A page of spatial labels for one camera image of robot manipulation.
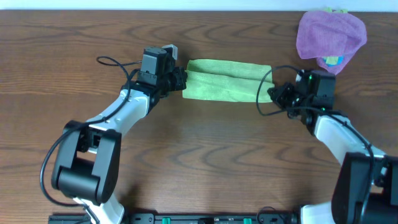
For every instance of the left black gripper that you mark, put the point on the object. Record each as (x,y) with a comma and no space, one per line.
(179,78)

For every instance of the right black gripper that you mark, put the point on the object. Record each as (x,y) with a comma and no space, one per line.
(282,94)

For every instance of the green microfiber cloth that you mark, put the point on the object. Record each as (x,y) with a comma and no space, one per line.
(222,80)

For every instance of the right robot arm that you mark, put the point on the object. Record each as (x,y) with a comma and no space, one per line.
(366,189)

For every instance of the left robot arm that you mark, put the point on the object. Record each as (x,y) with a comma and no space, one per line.
(87,165)

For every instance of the yellow-green cloth in pile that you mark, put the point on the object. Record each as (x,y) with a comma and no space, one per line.
(331,61)

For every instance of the blue cloth under pile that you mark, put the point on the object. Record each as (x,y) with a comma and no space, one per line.
(340,60)

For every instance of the purple microfiber cloth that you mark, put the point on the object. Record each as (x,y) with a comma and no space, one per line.
(326,33)

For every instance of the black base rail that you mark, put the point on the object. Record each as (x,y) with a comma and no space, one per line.
(265,218)

